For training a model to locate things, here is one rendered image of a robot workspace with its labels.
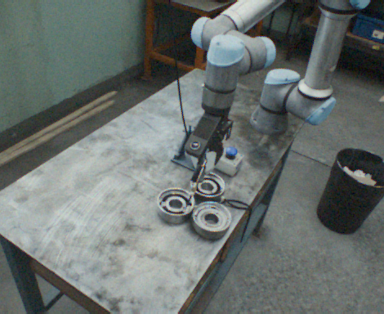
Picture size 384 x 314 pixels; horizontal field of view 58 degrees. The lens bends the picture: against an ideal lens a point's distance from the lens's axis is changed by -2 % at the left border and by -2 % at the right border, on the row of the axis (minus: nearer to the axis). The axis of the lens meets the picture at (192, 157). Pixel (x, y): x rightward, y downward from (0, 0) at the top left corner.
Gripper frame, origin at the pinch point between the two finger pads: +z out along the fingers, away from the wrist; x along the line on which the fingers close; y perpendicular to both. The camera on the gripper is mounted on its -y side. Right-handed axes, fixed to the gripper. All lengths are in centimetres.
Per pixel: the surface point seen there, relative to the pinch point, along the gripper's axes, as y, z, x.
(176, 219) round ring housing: -10.4, 10.6, 0.4
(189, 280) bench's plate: -22.5, 13.0, -11.3
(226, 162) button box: 17.9, 8.7, -0.9
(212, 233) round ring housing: -9.3, 9.9, -10.1
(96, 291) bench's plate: -37.0, 12.9, 4.7
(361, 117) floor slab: 263, 94, -43
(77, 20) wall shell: 114, 26, 159
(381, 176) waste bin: 125, 59, -61
